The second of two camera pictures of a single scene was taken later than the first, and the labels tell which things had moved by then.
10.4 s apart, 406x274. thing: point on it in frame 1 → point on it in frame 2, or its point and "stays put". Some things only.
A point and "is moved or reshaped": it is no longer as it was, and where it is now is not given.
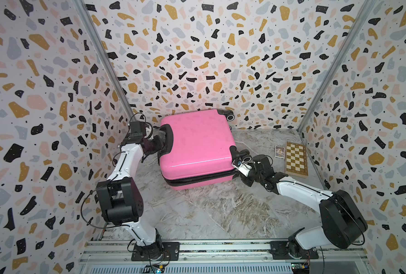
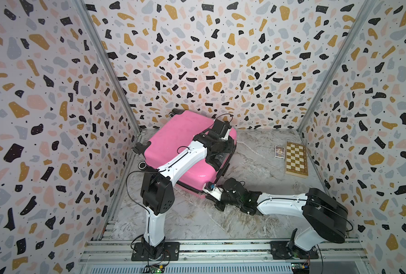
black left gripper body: (154, 144) → (226, 145)
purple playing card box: (279, 152) stays put
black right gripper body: (252, 177) → (225, 200)
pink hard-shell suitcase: (197, 152) is moved or reshaped
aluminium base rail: (116, 257) stays put
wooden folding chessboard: (296, 160) stays put
